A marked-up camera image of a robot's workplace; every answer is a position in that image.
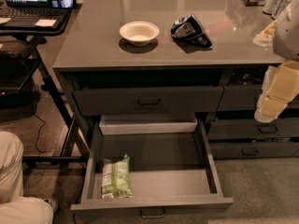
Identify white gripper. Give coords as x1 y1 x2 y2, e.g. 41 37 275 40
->
254 61 299 123

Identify green jalapeno chip bag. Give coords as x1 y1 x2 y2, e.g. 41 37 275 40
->
101 155 133 199

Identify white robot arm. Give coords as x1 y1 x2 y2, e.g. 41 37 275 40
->
254 0 299 123

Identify grey top right drawer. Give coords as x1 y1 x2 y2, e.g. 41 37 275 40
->
217 83 299 112

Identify grey middle right drawer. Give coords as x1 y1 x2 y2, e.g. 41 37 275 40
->
208 119 299 140

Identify grey bottom right drawer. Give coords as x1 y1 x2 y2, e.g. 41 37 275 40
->
209 142 299 160

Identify black crumpled chip bag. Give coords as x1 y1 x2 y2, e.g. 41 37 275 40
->
171 14 212 48

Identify open grey middle drawer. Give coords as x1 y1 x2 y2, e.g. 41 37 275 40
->
71 122 234 219

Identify grey counter cabinet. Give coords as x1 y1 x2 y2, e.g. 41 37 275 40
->
51 0 299 161

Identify grey top left drawer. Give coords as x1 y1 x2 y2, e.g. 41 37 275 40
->
73 86 223 116

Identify white paper bowl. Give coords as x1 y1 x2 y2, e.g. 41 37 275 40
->
120 21 160 46

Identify black laptop stand table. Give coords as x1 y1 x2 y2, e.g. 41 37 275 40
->
0 10 88 165

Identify smartphone on stand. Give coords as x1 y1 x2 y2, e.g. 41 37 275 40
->
47 0 77 9

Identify yellow sticky note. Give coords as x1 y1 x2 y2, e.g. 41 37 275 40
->
35 20 56 27

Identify black laptop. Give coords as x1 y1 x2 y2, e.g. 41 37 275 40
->
0 0 71 30

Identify person leg beige trousers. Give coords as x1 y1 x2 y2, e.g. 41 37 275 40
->
0 132 54 224

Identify black floor cable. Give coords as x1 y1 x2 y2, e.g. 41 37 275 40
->
32 112 48 156

